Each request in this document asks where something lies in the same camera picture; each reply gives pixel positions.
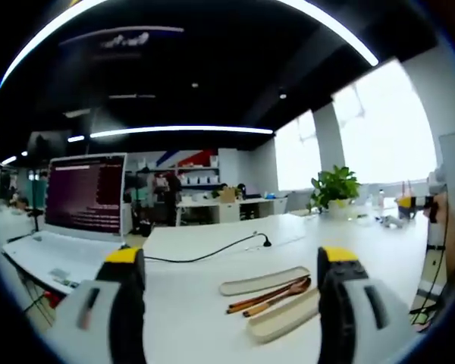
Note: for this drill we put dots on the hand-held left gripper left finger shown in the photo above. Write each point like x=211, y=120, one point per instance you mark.
x=98, y=322

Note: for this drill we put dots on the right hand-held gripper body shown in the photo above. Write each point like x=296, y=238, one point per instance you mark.
x=437, y=231

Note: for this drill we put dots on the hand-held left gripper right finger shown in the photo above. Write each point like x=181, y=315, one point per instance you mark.
x=356, y=322

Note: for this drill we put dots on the wooden spoon utensil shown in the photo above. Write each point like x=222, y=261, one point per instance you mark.
x=297, y=289

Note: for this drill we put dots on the beige cutlery case base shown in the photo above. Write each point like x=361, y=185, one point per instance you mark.
x=284, y=320

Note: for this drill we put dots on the wooden chopstick utensil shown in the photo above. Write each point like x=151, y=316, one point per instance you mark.
x=265, y=296
x=269, y=298

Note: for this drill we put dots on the beige cutlery case lid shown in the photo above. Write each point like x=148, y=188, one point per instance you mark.
x=261, y=280

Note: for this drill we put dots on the grey crumpled cloth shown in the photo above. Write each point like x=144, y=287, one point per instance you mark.
x=391, y=221

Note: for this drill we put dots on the white bottle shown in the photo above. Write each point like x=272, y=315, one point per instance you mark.
x=381, y=198

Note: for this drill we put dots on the green potted plant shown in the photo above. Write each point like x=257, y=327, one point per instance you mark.
x=335, y=189

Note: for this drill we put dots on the black tripod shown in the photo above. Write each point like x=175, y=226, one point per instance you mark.
x=34, y=216

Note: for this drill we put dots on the white office desk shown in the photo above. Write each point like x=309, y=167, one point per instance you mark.
x=231, y=210

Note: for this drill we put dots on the cardboard box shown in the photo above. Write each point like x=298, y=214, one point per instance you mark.
x=227, y=195

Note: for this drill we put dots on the long ceiling light strip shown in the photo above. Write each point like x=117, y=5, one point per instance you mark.
x=182, y=130

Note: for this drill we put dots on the curved ceiling light strip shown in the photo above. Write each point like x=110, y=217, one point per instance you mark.
x=174, y=22

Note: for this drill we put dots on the wall shelf with white boxes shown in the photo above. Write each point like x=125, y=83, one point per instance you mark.
x=199, y=176

